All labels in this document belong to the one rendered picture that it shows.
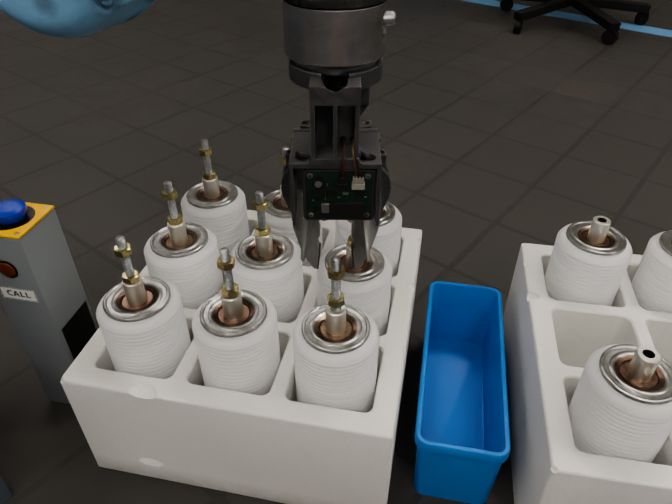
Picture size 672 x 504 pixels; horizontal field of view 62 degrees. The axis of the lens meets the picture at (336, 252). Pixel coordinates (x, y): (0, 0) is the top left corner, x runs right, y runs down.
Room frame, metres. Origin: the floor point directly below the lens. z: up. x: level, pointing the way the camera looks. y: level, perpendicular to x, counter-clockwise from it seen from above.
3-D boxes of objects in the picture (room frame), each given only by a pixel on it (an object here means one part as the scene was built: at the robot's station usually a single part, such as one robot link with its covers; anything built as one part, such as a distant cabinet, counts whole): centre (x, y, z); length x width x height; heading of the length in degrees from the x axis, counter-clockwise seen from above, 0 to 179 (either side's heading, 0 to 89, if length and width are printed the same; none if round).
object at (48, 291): (0.56, 0.39, 0.16); 0.07 x 0.07 x 0.31; 79
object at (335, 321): (0.44, 0.00, 0.26); 0.02 x 0.02 x 0.03
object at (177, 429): (0.58, 0.09, 0.09); 0.39 x 0.39 x 0.18; 79
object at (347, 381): (0.44, 0.00, 0.16); 0.10 x 0.10 x 0.18
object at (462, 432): (0.52, -0.17, 0.06); 0.30 x 0.11 x 0.12; 169
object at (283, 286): (0.58, 0.09, 0.16); 0.10 x 0.10 x 0.18
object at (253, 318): (0.46, 0.12, 0.25); 0.08 x 0.08 x 0.01
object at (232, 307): (0.46, 0.12, 0.26); 0.02 x 0.02 x 0.03
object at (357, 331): (0.44, 0.00, 0.25); 0.08 x 0.08 x 0.01
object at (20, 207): (0.56, 0.39, 0.32); 0.04 x 0.04 x 0.02
